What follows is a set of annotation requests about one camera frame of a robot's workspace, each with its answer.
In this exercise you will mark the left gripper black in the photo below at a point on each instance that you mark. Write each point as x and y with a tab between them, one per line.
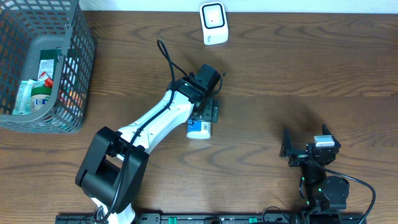
215	116

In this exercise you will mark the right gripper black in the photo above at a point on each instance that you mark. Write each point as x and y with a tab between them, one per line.
300	155

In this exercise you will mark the white jar blue label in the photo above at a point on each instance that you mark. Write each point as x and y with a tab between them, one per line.
199	130

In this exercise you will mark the green lid jar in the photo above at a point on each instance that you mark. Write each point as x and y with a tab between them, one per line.
39	98

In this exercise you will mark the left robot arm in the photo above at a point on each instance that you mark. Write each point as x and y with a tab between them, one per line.
113	168

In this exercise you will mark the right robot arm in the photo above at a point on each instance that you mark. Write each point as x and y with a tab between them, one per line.
325	194

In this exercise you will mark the white barcode scanner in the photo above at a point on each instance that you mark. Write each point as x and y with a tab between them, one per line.
214	23

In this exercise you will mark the red white small packet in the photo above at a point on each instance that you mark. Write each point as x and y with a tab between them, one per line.
46	78

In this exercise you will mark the pale green wipes packet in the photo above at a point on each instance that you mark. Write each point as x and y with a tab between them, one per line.
23	99

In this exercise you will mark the grey plastic mesh basket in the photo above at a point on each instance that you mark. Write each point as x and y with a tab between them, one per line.
34	33

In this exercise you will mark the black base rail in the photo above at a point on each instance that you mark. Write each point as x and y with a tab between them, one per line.
270	217

